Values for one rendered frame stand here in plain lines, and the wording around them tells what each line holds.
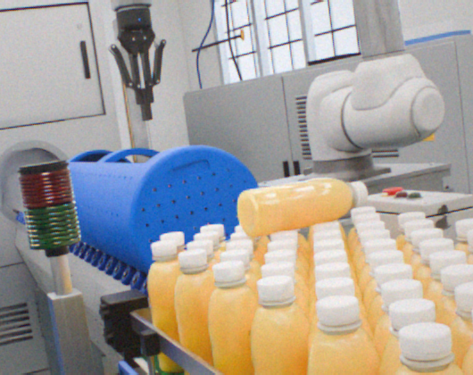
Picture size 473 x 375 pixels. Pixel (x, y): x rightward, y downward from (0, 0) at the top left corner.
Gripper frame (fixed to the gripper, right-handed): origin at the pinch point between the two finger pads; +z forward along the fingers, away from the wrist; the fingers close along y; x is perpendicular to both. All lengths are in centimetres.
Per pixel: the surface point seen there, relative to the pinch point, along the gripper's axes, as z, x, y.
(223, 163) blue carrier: 14.3, 20.4, -7.8
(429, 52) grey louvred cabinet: -11, -74, -136
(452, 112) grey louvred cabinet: 12, -66, -138
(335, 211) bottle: 22, 58, -9
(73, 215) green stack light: 15, 68, 32
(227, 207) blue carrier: 23.0, 20.2, -7.5
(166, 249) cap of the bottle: 25, 47, 15
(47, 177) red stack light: 11, 69, 35
